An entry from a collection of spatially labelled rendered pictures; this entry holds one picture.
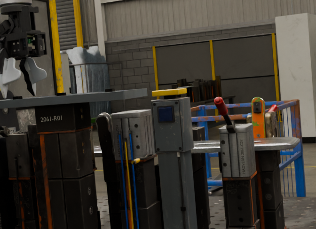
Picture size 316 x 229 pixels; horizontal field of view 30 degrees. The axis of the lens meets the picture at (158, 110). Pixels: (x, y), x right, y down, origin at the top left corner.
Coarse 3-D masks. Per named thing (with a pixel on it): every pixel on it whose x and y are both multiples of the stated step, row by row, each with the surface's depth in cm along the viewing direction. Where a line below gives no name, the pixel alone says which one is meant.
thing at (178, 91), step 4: (180, 88) 125; (184, 88) 126; (152, 92) 124; (156, 92) 124; (160, 92) 123; (164, 92) 123; (168, 92) 123; (172, 92) 122; (176, 92) 122; (180, 92) 123; (184, 92) 126; (164, 96) 125; (168, 96) 125; (172, 96) 125
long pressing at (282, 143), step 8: (200, 144) 161; (208, 144) 156; (216, 144) 155; (256, 144) 145; (264, 144) 144; (272, 144) 144; (280, 144) 143; (288, 144) 143; (296, 144) 148; (96, 152) 160; (192, 152) 150; (200, 152) 150; (208, 152) 149
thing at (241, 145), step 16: (224, 128) 135; (240, 128) 134; (224, 144) 136; (240, 144) 134; (224, 160) 136; (240, 160) 135; (224, 176) 136; (240, 176) 135; (240, 192) 136; (240, 208) 137; (256, 208) 142; (240, 224) 137; (256, 224) 139
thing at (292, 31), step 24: (288, 24) 911; (312, 24) 924; (288, 48) 914; (312, 48) 915; (288, 72) 917; (312, 72) 906; (288, 96) 921; (312, 96) 904; (288, 120) 924; (312, 120) 907
